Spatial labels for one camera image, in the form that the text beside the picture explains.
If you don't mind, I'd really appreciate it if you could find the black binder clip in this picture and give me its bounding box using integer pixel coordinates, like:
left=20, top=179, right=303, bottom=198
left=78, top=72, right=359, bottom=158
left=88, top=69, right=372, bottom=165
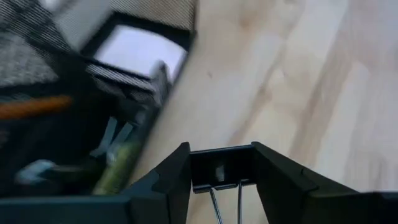
left=189, top=144, right=259, bottom=224

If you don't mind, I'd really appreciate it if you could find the black mesh desk organizer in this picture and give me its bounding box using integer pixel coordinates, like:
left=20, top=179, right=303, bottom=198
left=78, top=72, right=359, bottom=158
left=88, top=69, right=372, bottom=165
left=0, top=0, right=199, bottom=197

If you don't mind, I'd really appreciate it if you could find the small green block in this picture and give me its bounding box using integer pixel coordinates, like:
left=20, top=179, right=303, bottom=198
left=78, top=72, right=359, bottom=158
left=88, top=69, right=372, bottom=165
left=92, top=140, right=146, bottom=196

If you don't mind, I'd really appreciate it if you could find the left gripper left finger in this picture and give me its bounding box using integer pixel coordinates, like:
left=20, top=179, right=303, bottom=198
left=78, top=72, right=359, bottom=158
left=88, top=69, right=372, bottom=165
left=0, top=142, right=192, bottom=224

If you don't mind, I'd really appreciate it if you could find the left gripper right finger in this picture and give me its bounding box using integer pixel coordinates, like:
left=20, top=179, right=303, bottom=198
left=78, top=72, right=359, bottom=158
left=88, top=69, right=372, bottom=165
left=253, top=142, right=398, bottom=224

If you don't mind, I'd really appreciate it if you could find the silver metal clip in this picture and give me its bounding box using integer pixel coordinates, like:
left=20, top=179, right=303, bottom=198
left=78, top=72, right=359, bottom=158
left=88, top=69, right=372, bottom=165
left=89, top=116, right=135, bottom=157

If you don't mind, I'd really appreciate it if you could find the orange pencil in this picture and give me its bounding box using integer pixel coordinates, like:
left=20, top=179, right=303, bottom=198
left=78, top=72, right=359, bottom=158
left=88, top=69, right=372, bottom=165
left=0, top=95, right=75, bottom=121

